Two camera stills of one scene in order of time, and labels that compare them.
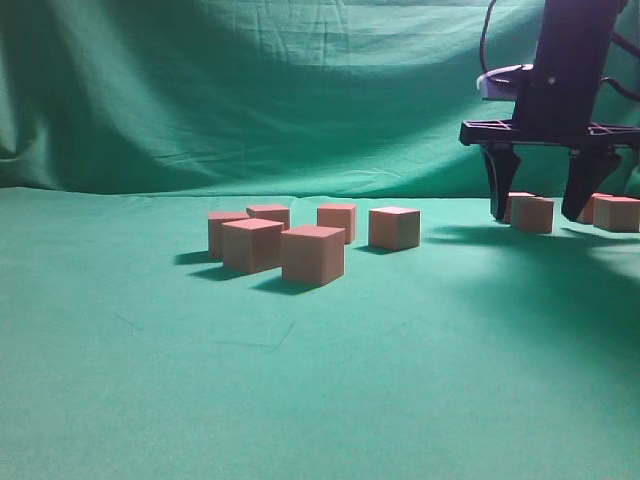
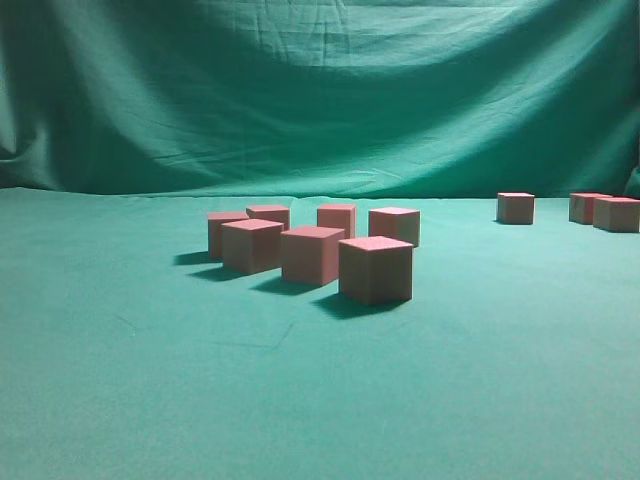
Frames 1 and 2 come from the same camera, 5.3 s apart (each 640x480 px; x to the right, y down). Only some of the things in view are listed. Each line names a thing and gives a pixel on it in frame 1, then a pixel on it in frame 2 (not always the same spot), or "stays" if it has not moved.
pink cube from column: x=342 y=216 stays
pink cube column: x=273 y=214 stays
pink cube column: x=529 y=213 → x=375 y=270
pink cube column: x=312 y=254 stays
